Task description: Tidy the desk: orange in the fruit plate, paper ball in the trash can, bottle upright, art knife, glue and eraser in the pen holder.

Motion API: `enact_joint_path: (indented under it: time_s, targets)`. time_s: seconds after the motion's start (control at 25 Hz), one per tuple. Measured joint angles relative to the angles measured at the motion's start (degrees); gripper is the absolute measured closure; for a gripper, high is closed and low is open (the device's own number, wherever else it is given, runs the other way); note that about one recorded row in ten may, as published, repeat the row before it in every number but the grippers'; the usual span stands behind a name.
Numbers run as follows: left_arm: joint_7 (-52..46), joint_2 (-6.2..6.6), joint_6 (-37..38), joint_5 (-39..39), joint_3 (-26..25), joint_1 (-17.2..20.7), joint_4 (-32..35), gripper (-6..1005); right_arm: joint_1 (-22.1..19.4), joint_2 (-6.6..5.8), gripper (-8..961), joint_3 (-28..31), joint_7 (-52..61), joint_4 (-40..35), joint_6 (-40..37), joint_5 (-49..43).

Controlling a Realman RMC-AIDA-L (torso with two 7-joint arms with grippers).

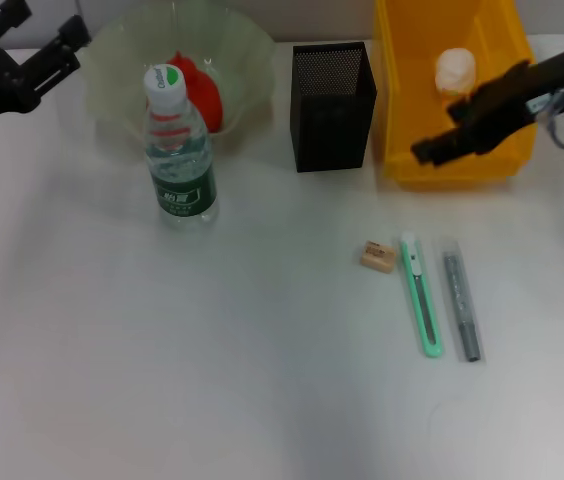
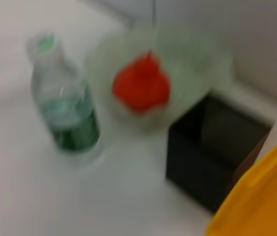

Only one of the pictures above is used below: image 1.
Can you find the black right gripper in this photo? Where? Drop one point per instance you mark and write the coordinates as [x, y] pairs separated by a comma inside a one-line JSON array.
[[527, 95]]

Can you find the white paper ball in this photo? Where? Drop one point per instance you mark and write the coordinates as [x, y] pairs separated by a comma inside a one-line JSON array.
[[454, 67]]

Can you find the small beige eraser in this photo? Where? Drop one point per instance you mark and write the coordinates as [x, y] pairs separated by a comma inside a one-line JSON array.
[[378, 256]]

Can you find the mint green utility knife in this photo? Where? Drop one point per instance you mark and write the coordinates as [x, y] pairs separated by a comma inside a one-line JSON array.
[[422, 295]]

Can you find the red-orange toy orange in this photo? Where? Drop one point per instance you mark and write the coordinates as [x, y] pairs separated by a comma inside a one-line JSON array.
[[207, 95]]

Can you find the clear green-label water bottle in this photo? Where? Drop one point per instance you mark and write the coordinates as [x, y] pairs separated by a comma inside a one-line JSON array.
[[182, 175]]

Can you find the black mesh pen holder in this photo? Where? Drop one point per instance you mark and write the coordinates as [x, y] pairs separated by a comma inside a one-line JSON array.
[[332, 110]]

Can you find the grey marker pen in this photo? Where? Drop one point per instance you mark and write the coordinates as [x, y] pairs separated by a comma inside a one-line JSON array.
[[459, 300]]

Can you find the pale green glass fruit plate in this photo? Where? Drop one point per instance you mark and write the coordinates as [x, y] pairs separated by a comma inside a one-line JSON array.
[[247, 60]]

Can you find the yellow plastic bin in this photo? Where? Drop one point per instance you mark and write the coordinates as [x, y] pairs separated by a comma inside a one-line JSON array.
[[412, 75]]

